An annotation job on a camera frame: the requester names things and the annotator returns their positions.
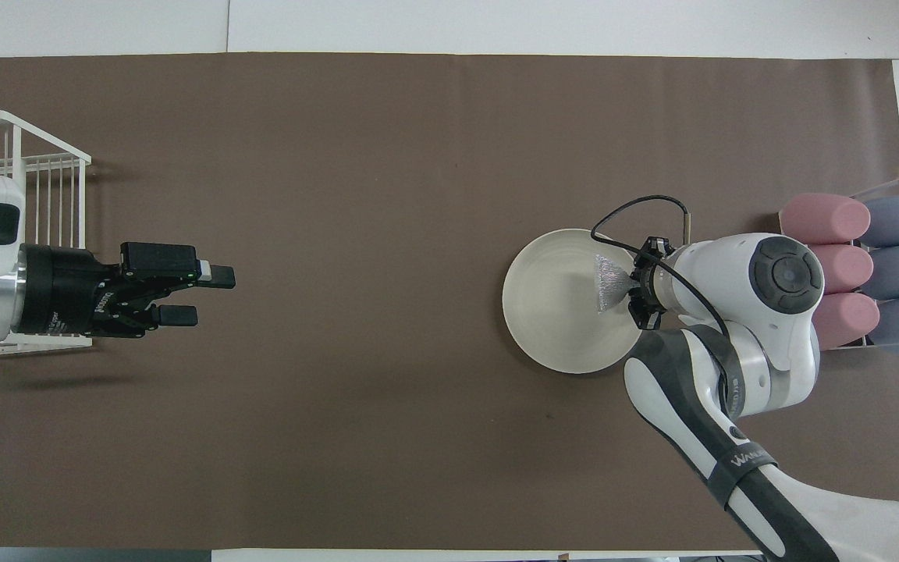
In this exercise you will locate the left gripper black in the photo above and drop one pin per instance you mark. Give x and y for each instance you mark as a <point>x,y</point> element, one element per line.
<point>51,293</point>

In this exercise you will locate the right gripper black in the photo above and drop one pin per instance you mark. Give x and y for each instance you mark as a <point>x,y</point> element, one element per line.
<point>655,285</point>

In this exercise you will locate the silver mesh sponge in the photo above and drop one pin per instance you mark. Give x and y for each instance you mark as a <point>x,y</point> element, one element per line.
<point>609,281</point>

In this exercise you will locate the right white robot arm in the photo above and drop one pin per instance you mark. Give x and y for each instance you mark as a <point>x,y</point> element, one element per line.
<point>777,312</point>

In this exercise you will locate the white round plate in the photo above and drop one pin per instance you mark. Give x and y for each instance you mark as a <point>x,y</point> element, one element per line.
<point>551,312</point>

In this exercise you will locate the pink plastic cup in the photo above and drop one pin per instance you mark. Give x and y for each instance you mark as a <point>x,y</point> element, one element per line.
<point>824,215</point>
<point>847,273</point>
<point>851,320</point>

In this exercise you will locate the brown paper table mat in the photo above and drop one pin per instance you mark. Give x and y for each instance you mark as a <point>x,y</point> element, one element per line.
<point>340,390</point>

